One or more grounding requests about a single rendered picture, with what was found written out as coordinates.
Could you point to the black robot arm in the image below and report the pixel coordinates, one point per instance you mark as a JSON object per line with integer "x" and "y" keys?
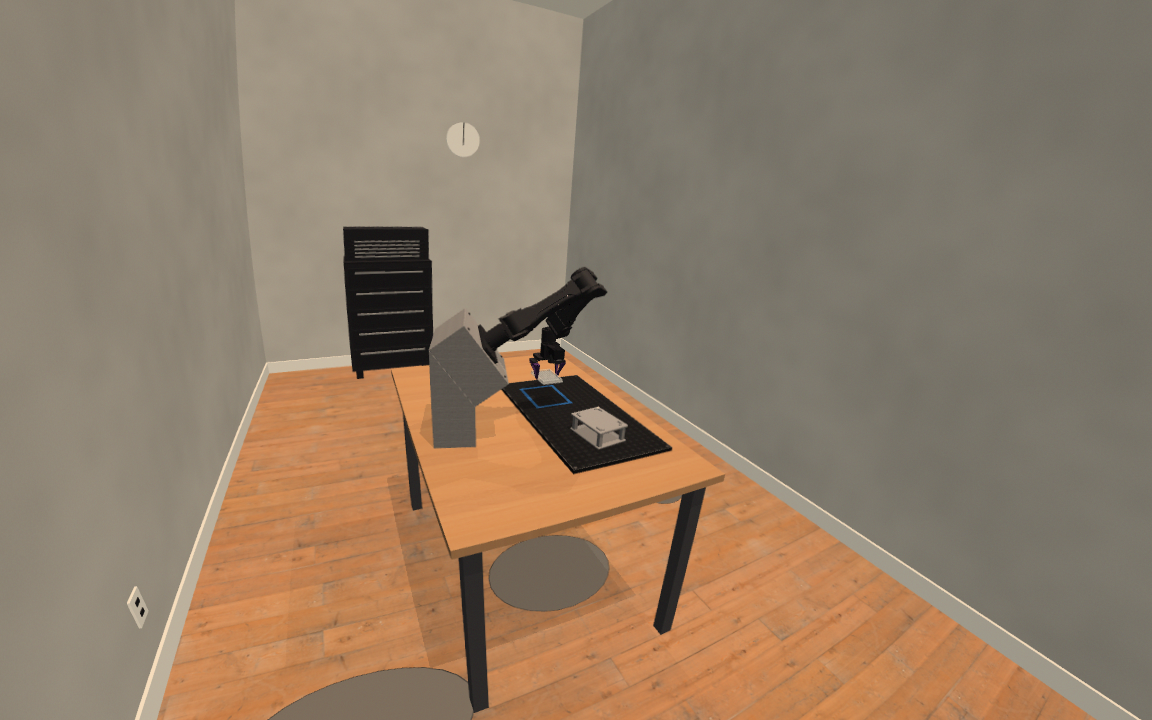
{"x": 561, "y": 308}

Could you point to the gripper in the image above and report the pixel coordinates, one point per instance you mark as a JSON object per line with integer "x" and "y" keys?
{"x": 536, "y": 366}

